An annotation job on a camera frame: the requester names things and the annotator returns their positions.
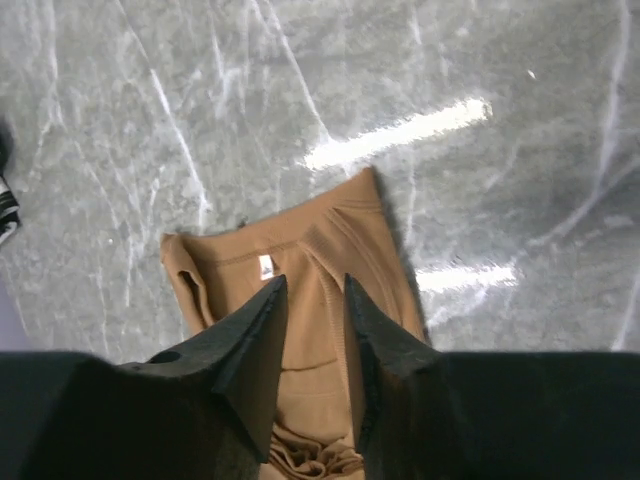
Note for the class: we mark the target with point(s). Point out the tan tank top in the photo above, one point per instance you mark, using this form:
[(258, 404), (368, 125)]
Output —
[(315, 246)]

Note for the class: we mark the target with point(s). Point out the wide striped black white tank top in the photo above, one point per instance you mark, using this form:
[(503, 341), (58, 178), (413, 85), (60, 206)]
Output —
[(9, 213)]

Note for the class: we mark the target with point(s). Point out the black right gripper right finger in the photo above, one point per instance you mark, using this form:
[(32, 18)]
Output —
[(490, 415)]

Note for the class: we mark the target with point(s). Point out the thin striped black tank top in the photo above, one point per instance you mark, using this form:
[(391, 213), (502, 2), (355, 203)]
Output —
[(6, 145)]

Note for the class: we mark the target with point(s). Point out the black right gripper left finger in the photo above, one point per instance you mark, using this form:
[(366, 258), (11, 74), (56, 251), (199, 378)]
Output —
[(201, 409)]

